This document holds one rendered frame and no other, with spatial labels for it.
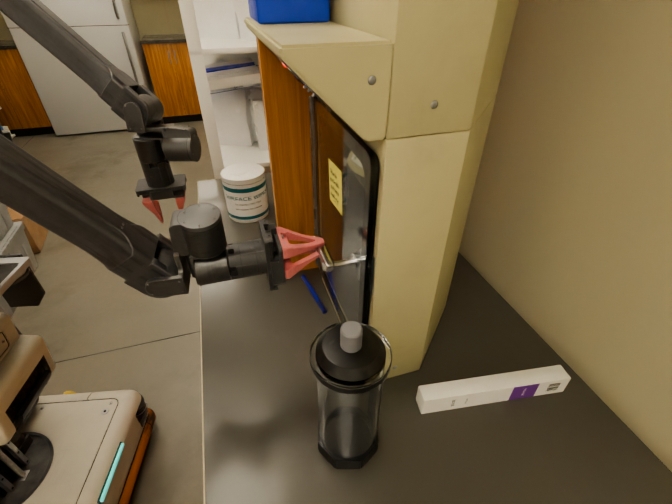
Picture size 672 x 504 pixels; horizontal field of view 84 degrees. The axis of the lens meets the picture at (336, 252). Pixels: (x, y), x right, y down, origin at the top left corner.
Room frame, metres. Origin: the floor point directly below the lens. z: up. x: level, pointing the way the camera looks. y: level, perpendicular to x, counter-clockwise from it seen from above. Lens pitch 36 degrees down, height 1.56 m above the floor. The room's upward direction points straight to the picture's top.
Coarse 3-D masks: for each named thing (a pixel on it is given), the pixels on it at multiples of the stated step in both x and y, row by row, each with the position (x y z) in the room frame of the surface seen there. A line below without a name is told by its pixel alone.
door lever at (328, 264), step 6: (318, 234) 0.53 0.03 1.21; (324, 246) 0.49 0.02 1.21; (318, 252) 0.49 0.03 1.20; (324, 252) 0.48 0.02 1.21; (324, 258) 0.46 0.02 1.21; (330, 258) 0.46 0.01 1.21; (348, 258) 0.46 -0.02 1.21; (354, 258) 0.46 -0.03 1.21; (324, 264) 0.45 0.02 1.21; (330, 264) 0.45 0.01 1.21; (336, 264) 0.45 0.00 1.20; (342, 264) 0.45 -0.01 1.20; (348, 264) 0.46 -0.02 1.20; (354, 264) 0.46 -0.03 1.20; (324, 270) 0.45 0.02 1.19; (330, 270) 0.45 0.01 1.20
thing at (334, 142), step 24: (336, 120) 0.56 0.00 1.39; (336, 144) 0.56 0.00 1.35; (360, 144) 0.46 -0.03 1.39; (360, 168) 0.46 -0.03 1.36; (360, 192) 0.45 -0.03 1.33; (336, 216) 0.56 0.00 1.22; (360, 216) 0.45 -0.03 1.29; (336, 240) 0.56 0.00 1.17; (360, 240) 0.45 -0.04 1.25; (360, 264) 0.44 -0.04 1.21; (336, 288) 0.56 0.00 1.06; (360, 288) 0.44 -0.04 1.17; (360, 312) 0.43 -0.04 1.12
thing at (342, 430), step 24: (384, 336) 0.34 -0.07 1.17; (312, 360) 0.30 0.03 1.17; (336, 384) 0.27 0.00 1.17; (360, 384) 0.27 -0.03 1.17; (336, 408) 0.27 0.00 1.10; (360, 408) 0.27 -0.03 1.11; (336, 432) 0.27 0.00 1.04; (360, 432) 0.27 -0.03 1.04; (336, 456) 0.27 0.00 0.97; (360, 456) 0.27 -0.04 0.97
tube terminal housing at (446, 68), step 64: (384, 0) 0.45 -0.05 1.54; (448, 0) 0.44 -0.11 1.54; (512, 0) 0.56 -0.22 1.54; (448, 64) 0.44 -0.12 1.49; (448, 128) 0.44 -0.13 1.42; (384, 192) 0.42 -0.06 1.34; (448, 192) 0.45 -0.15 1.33; (384, 256) 0.42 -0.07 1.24; (448, 256) 0.50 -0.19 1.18; (384, 320) 0.43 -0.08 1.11
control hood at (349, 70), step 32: (256, 32) 0.54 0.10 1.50; (288, 32) 0.49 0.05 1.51; (320, 32) 0.49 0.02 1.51; (352, 32) 0.49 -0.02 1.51; (288, 64) 0.39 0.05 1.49; (320, 64) 0.40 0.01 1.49; (352, 64) 0.41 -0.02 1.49; (384, 64) 0.42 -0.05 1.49; (320, 96) 0.40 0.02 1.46; (352, 96) 0.41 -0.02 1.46; (384, 96) 0.42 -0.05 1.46; (352, 128) 0.41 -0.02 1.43; (384, 128) 0.42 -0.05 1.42
